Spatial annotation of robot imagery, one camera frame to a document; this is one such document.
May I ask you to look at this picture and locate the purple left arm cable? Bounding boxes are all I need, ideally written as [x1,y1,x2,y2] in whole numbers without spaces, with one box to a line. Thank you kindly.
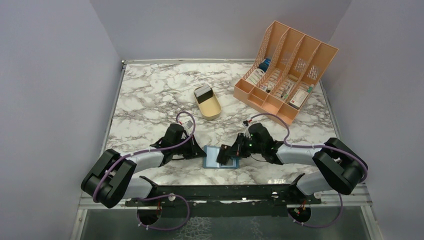
[92,110,197,204]

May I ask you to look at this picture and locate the white box in organizer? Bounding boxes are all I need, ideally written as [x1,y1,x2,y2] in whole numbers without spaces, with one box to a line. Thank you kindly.
[246,68,265,85]

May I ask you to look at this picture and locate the small items in organizer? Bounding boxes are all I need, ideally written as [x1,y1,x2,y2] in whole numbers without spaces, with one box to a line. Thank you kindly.
[259,82,275,93]

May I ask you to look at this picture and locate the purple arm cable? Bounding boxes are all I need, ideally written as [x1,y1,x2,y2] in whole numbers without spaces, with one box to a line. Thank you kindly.
[243,113,369,184]
[92,110,197,204]

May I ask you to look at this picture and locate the red white medicine box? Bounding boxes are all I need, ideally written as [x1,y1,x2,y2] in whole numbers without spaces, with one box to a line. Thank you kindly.
[288,88,309,110]

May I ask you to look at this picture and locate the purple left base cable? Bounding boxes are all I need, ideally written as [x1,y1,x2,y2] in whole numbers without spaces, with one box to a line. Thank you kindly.
[136,194,192,232]

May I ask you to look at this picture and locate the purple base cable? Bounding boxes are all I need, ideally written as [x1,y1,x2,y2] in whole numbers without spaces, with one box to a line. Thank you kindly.
[136,194,192,232]
[286,192,344,230]

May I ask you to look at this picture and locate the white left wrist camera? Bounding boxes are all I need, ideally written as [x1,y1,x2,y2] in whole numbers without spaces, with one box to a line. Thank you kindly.
[183,120,194,132]

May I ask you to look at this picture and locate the black mounting rail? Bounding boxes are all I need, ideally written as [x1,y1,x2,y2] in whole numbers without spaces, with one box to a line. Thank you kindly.
[125,184,322,218]

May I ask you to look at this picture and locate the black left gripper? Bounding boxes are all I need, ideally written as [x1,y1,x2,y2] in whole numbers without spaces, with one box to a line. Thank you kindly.
[172,133,207,160]

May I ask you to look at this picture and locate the blue bottle in organizer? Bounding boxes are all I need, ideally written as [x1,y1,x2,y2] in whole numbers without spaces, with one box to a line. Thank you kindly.
[257,58,271,73]

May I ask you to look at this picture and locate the orange file organizer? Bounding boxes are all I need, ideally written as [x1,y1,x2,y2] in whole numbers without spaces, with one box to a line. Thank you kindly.
[233,21,339,125]

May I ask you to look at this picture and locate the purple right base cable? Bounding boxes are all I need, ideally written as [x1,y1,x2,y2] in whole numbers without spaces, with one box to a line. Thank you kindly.
[286,192,344,230]

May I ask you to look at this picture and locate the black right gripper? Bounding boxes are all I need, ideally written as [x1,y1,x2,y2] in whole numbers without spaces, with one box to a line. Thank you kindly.
[225,132,264,158]

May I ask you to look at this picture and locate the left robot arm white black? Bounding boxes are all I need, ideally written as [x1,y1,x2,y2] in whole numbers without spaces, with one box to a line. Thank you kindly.
[80,123,207,209]

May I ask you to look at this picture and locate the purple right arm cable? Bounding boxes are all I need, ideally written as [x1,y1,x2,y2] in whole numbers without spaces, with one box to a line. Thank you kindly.
[243,113,369,184]

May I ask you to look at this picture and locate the blue card holder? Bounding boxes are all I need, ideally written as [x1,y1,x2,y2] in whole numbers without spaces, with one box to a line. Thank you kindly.
[203,145,240,169]

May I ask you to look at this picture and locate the beige oval tray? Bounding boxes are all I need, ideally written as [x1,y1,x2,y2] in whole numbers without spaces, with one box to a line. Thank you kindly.
[193,89,222,120]

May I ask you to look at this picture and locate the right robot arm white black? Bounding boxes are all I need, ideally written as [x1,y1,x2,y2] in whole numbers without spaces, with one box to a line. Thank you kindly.
[216,123,368,204]

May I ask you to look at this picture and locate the stack of cards in tray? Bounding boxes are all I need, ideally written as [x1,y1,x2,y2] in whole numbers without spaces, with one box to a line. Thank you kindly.
[193,84,214,104]

